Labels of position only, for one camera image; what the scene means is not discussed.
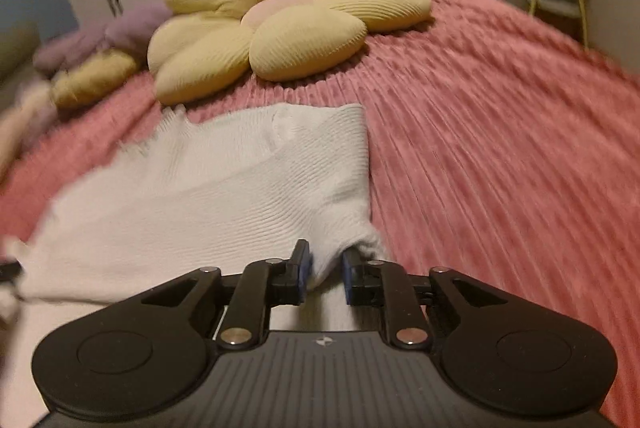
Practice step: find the small yellow cushion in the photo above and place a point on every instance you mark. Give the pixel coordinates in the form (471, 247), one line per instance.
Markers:
(98, 76)

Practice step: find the purple duvet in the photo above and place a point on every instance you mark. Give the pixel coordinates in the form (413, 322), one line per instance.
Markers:
(130, 32)

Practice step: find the white knit sweater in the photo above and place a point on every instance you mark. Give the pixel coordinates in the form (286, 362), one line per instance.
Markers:
(242, 187)

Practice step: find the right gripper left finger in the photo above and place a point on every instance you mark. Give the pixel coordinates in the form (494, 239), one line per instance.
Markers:
(291, 280)

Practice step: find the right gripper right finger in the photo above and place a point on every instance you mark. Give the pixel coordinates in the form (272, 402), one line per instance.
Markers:
(361, 280)

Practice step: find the cream plush long pillow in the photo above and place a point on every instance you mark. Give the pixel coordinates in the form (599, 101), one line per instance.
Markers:
(30, 116)

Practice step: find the pink ribbed bed blanket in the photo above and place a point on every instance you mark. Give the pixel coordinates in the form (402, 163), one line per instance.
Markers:
(504, 150)

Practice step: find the yellow flower shaped pillow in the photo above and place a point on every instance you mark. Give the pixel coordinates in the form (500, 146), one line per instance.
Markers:
(208, 45)

